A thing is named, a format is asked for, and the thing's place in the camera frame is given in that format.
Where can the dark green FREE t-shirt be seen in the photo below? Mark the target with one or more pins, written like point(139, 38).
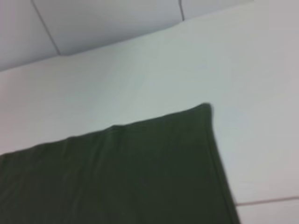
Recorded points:
point(116, 175)

